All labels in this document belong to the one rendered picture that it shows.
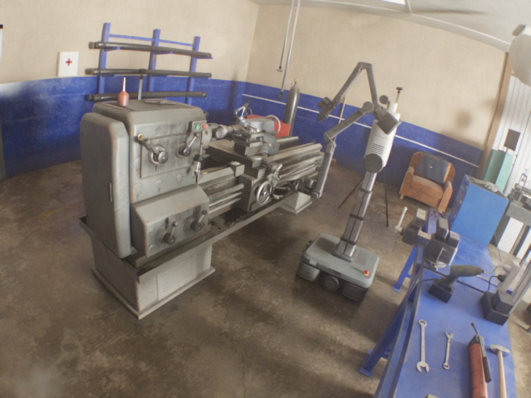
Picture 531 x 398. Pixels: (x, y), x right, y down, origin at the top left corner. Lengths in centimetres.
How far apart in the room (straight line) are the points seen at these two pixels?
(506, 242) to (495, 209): 315
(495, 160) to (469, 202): 320
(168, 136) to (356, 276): 175
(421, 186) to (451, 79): 224
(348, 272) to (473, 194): 117
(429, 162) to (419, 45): 234
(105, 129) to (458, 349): 184
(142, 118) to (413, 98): 532
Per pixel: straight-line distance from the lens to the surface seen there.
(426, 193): 548
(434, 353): 117
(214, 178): 210
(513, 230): 540
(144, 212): 162
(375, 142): 219
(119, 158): 150
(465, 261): 196
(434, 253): 169
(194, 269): 228
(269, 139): 282
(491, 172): 545
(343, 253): 256
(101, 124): 157
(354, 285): 247
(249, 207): 234
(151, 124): 156
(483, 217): 233
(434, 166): 567
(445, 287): 143
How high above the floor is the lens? 159
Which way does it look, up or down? 24 degrees down
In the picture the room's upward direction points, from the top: 11 degrees clockwise
